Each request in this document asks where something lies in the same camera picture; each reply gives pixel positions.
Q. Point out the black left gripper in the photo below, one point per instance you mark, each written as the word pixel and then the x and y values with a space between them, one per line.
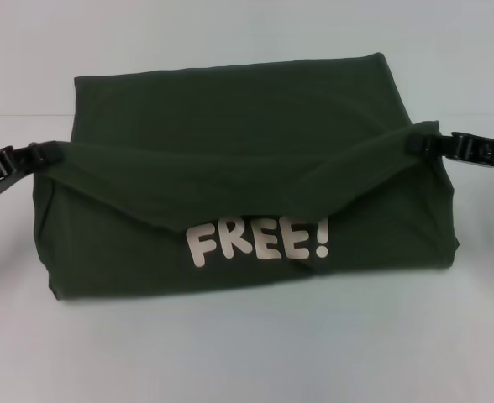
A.
pixel 1 174

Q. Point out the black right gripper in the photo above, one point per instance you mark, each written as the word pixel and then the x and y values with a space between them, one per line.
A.
pixel 482 151

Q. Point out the dark green t-shirt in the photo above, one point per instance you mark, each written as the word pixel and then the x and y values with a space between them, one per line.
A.
pixel 247 176

